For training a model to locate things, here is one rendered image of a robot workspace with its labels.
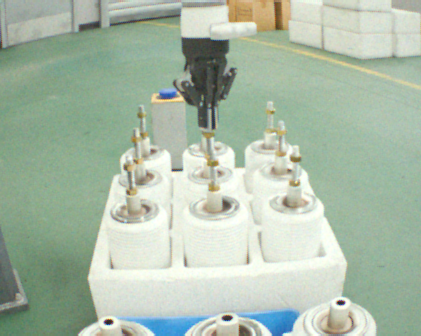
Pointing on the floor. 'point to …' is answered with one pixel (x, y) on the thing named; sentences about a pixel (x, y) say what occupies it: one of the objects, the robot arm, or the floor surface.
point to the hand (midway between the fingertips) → (208, 118)
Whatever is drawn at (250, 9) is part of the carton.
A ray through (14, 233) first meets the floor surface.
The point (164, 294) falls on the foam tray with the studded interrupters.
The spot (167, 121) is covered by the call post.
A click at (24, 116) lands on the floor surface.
